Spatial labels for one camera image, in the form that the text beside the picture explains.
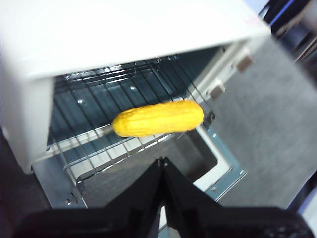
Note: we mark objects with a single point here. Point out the timer knob with beige grip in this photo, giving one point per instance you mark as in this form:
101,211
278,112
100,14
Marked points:
217,92

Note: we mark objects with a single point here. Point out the cream Toshiba toaster oven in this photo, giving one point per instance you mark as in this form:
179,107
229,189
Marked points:
123,32

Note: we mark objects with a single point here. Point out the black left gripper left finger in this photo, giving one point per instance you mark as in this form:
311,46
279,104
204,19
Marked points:
111,220

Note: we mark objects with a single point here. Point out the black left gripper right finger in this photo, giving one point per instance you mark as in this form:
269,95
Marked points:
223,220

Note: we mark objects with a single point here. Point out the temperature knob with beige grip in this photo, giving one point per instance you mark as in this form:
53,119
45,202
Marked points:
244,63

